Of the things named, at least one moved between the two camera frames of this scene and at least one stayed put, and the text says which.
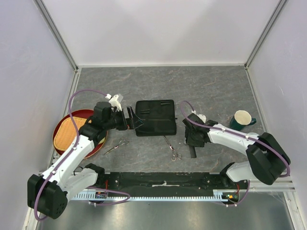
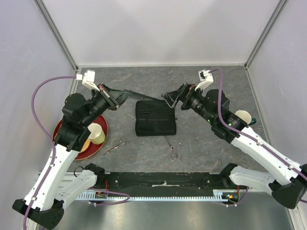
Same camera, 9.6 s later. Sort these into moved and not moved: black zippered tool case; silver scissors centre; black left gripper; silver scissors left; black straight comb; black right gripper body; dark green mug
Moved: black left gripper; black right gripper body; black straight comb
Not moved: silver scissors centre; dark green mug; black zippered tool case; silver scissors left
